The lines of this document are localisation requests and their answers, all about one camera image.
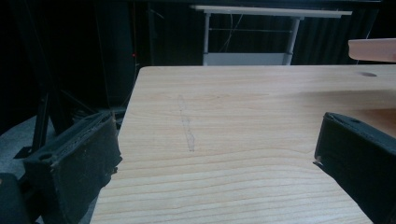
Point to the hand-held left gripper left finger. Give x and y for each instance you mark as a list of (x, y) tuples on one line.
[(77, 165)]

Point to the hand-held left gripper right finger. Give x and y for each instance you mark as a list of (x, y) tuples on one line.
[(358, 155)]

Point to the black metal stand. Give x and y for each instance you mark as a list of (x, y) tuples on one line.
[(42, 124)]

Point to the pale pink flat object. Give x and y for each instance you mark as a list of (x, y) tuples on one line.
[(373, 49)]

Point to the dark curtain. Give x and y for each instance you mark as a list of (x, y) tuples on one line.
[(320, 40)]

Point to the white metal-frame table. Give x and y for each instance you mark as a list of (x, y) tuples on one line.
[(249, 58)]

